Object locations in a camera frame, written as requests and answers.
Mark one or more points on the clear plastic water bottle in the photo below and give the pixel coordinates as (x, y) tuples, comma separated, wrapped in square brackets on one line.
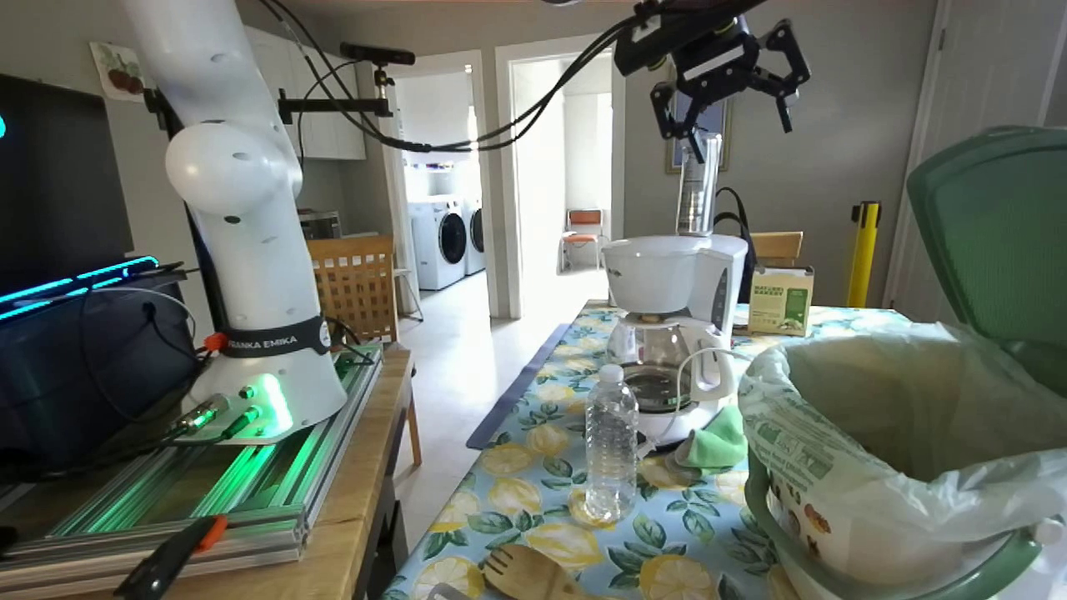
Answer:
[(611, 449)]

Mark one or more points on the floral yellow tablecloth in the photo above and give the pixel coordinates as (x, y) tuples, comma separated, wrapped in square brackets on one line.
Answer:
[(688, 531)]

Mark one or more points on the right wooden chair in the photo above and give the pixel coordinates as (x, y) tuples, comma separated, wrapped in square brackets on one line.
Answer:
[(356, 280)]

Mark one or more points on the white washing machine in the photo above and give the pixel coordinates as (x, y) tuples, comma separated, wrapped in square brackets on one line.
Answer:
[(441, 244)]

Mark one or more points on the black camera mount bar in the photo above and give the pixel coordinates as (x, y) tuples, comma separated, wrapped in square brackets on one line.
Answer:
[(326, 93)]

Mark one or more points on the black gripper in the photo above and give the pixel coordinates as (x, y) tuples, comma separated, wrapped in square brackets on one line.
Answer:
[(713, 53)]

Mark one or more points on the wooden side table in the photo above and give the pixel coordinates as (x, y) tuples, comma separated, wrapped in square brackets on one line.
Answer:
[(350, 514)]

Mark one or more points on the green carton box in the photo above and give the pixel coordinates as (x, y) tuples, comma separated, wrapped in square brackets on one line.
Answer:
[(783, 301)]

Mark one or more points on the black monitor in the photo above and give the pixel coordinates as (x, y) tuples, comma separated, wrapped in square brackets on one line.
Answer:
[(61, 205)]

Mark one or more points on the white bin liner bag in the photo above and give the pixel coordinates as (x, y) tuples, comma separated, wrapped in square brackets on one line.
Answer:
[(911, 463)]

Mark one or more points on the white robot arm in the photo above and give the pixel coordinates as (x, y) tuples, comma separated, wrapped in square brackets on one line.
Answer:
[(236, 168)]

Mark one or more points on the white coffee maker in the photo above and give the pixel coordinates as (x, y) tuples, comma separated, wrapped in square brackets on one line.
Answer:
[(678, 301)]

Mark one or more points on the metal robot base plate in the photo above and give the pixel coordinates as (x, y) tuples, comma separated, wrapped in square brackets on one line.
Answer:
[(152, 497)]

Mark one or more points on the green cloth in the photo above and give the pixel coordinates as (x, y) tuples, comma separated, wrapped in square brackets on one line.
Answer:
[(718, 443)]

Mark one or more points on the yellow post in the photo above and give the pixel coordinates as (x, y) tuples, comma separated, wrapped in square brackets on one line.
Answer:
[(865, 252)]

